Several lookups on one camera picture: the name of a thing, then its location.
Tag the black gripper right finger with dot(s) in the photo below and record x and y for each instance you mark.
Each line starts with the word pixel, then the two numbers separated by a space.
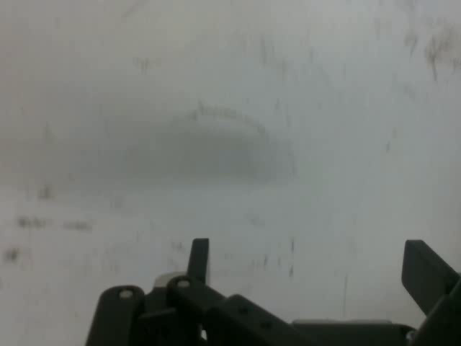
pixel 432 281

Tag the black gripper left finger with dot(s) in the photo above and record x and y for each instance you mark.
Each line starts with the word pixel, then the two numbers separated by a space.
pixel 187 310

